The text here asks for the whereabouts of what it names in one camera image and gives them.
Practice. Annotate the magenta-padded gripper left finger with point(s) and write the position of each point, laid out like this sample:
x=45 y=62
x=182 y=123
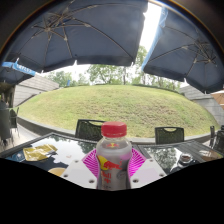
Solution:
x=78 y=173

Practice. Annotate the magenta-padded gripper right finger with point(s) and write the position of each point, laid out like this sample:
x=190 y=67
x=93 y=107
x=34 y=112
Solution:
x=146 y=171

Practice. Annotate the clear red-capped drink bottle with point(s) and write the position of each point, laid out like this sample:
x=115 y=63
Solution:
x=113 y=156

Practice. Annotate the small dark ashtray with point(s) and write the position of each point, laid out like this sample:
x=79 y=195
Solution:
x=185 y=158

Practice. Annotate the black mesh-backed chair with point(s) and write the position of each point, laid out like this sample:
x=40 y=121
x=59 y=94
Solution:
x=169 y=136
x=87 y=130

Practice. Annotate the yellow snack packet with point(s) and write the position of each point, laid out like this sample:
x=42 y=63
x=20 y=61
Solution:
x=38 y=152

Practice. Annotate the dark slatted chair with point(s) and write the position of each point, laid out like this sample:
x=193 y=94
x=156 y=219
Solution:
x=218 y=140

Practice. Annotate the thin black chair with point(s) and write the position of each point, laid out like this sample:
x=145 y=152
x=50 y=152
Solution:
x=14 y=118

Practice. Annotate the dark wicker chair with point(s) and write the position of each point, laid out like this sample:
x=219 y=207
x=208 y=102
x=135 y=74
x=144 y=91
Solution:
x=4 y=125

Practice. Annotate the blue parasol with light trim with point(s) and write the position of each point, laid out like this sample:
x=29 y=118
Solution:
x=13 y=74

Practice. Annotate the large dark blue parasol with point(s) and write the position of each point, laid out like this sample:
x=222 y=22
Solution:
x=83 y=36
x=186 y=53

